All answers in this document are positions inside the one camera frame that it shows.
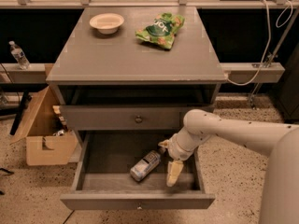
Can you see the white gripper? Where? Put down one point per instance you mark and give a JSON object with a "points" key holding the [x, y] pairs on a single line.
{"points": [[179, 151]]}

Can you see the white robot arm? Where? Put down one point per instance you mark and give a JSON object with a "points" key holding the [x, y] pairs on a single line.
{"points": [[279, 142]]}

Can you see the closed grey top drawer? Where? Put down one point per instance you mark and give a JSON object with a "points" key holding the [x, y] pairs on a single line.
{"points": [[122, 117]]}

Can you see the brass top drawer knob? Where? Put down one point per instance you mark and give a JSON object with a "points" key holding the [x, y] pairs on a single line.
{"points": [[138, 119]]}

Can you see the brass drawer knob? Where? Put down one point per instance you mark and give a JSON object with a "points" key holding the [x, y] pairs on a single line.
{"points": [[138, 119], [139, 207]]}

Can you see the brass middle drawer knob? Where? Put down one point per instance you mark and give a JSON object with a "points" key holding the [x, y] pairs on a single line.
{"points": [[139, 207]]}

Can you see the open grey middle drawer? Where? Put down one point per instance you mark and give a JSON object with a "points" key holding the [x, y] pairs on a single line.
{"points": [[103, 182]]}

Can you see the grey drawer cabinet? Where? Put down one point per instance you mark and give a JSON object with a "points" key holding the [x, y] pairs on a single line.
{"points": [[119, 69]]}

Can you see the clear water bottle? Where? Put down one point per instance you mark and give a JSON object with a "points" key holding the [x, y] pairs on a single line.
{"points": [[19, 55]]}

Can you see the cardboard box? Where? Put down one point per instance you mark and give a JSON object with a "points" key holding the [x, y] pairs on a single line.
{"points": [[38, 126]]}

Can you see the green chip bag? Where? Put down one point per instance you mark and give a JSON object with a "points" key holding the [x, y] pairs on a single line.
{"points": [[163, 30]]}

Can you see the white paper bowl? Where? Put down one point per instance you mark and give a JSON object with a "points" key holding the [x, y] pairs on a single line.
{"points": [[107, 23]]}

